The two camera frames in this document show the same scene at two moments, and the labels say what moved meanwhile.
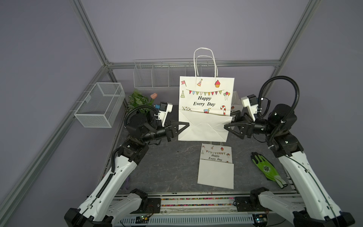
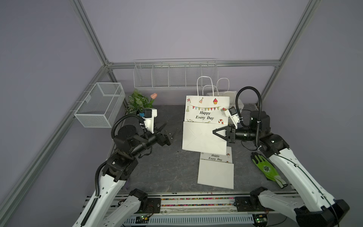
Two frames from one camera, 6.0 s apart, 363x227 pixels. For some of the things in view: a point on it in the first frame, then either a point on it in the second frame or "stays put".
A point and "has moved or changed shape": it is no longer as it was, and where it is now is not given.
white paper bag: [205, 100] has moved or changed shape
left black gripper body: [167, 126] → [161, 140]
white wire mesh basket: [100, 107] stays put
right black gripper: [245, 128] → [230, 135]
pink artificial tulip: [153, 96] stays put
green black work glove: [268, 169] stays put
